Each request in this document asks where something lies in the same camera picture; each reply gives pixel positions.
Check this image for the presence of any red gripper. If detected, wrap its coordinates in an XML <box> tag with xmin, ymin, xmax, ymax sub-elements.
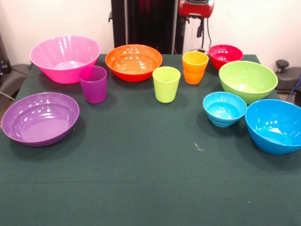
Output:
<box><xmin>178</xmin><ymin>0</ymin><xmax>216</xmax><ymax>38</ymax></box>

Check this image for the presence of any small red bowl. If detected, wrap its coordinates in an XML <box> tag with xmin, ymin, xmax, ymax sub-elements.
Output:
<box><xmin>208</xmin><ymin>44</ymin><xmax>244</xmax><ymax>71</ymax></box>

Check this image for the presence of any orange cup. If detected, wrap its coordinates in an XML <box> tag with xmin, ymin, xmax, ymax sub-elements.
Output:
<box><xmin>182</xmin><ymin>51</ymin><xmax>209</xmax><ymax>85</ymax></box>

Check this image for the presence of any green cup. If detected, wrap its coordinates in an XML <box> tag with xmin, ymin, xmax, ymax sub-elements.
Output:
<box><xmin>152</xmin><ymin>66</ymin><xmax>182</xmax><ymax>104</ymax></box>

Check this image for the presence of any orange bowl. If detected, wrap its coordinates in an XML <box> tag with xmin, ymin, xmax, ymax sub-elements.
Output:
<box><xmin>105</xmin><ymin>44</ymin><xmax>163</xmax><ymax>83</ymax></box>

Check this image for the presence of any green bowl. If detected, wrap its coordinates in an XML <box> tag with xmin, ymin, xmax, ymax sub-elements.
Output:
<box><xmin>218</xmin><ymin>60</ymin><xmax>279</xmax><ymax>105</ymax></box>

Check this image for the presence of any small blue bowl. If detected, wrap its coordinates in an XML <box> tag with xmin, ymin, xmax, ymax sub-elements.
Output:
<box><xmin>203</xmin><ymin>91</ymin><xmax>248</xmax><ymax>128</ymax></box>

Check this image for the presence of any dark grey stand base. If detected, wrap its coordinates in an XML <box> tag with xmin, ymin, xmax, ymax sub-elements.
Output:
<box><xmin>0</xmin><ymin>63</ymin><xmax>31</xmax><ymax>99</ymax></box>
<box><xmin>275</xmin><ymin>60</ymin><xmax>301</xmax><ymax>106</ymax></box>

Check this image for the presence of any purple cup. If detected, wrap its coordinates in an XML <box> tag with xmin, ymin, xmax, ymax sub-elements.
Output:
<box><xmin>78</xmin><ymin>65</ymin><xmax>108</xmax><ymax>105</ymax></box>

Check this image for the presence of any large blue bowl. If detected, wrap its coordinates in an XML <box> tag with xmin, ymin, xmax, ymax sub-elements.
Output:
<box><xmin>245</xmin><ymin>99</ymin><xmax>301</xmax><ymax>155</ymax></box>

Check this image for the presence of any large pink bowl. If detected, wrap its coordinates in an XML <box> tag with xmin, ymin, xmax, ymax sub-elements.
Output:
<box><xmin>29</xmin><ymin>35</ymin><xmax>102</xmax><ymax>85</ymax></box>

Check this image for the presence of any dark green tablecloth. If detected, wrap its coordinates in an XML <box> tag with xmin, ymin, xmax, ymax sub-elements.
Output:
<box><xmin>0</xmin><ymin>53</ymin><xmax>301</xmax><ymax>226</ymax></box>

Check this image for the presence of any purple bowl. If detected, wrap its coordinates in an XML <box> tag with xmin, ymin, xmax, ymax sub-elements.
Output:
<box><xmin>1</xmin><ymin>92</ymin><xmax>80</xmax><ymax>147</ymax></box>

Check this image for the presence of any black device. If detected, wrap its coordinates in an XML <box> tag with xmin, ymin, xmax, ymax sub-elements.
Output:
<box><xmin>0</xmin><ymin>32</ymin><xmax>11</xmax><ymax>80</ymax></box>

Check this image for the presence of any black hanging cable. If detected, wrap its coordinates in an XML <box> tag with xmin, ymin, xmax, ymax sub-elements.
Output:
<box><xmin>206</xmin><ymin>17</ymin><xmax>213</xmax><ymax>49</ymax></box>

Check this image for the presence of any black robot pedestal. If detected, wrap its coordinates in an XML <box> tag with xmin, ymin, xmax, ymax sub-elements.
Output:
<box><xmin>108</xmin><ymin>0</ymin><xmax>190</xmax><ymax>55</ymax></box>

